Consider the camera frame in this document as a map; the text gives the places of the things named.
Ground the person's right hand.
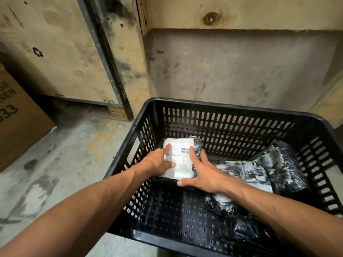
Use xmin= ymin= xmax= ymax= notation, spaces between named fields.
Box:
xmin=177 ymin=146 xmax=228 ymax=194

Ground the person's left hand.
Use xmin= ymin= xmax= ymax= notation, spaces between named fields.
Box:
xmin=138 ymin=144 xmax=177 ymax=177

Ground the black parcel with white label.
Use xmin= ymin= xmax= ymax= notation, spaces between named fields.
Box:
xmin=156 ymin=137 xmax=204 ymax=185

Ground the person's right forearm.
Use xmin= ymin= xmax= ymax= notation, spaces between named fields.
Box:
xmin=218 ymin=176 xmax=343 ymax=257

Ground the person's left forearm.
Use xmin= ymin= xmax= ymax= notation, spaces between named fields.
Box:
xmin=0 ymin=162 xmax=149 ymax=257

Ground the black plastic crate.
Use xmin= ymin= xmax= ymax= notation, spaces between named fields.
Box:
xmin=104 ymin=97 xmax=343 ymax=257

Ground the black bag with white label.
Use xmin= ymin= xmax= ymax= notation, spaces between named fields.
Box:
xmin=202 ymin=160 xmax=274 ymax=216

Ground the black wrapped parcel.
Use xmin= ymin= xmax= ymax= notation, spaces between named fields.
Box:
xmin=253 ymin=140 xmax=309 ymax=193

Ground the plywood crate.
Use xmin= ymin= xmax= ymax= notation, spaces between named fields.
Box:
xmin=136 ymin=0 xmax=343 ymax=129

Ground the brown cardboard box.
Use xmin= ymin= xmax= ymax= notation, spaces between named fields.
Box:
xmin=0 ymin=64 xmax=56 ymax=173

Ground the wooden crate with metal edge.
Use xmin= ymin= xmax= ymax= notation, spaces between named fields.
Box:
xmin=0 ymin=0 xmax=134 ymax=121

